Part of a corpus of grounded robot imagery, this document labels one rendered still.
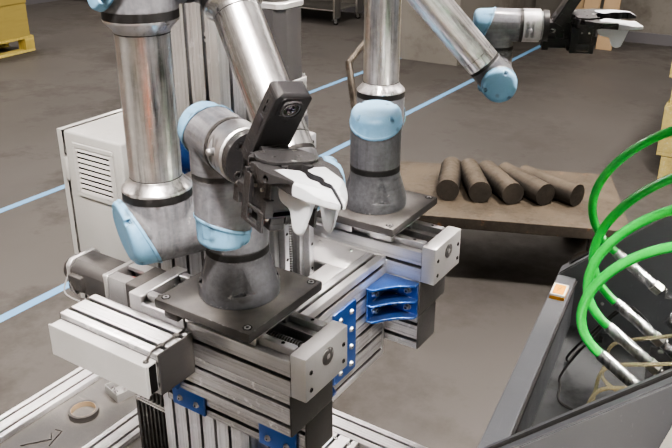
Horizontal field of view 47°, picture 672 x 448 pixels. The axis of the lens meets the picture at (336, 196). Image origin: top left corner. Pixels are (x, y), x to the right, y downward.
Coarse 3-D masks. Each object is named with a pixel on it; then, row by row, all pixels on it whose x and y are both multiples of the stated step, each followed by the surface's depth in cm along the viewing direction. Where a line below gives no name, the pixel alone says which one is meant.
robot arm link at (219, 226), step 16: (192, 176) 102; (208, 192) 100; (224, 192) 101; (208, 208) 101; (224, 208) 101; (240, 208) 102; (208, 224) 102; (224, 224) 102; (240, 224) 103; (208, 240) 103; (224, 240) 103; (240, 240) 104
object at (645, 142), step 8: (648, 136) 120; (656, 136) 119; (664, 136) 118; (640, 144) 120; (648, 144) 120; (624, 152) 122; (632, 152) 121; (616, 160) 123; (624, 160) 122; (608, 168) 124; (616, 168) 123; (600, 176) 125; (608, 176) 124; (600, 184) 125; (592, 192) 126; (592, 200) 127; (592, 208) 127; (592, 216) 128; (592, 224) 128; (616, 248) 128
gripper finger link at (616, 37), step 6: (606, 18) 170; (624, 24) 167; (630, 24) 168; (636, 24) 168; (600, 30) 170; (606, 30) 170; (612, 30) 170; (618, 30) 169; (624, 30) 168; (606, 36) 171; (612, 36) 170; (618, 36) 170; (624, 36) 169; (612, 42) 171; (618, 42) 170
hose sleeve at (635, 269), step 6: (618, 252) 128; (624, 252) 129; (618, 258) 128; (636, 264) 128; (630, 270) 128; (636, 270) 127; (642, 270) 127; (636, 276) 128; (642, 276) 127; (648, 276) 127; (642, 282) 128; (648, 282) 127; (654, 282) 127
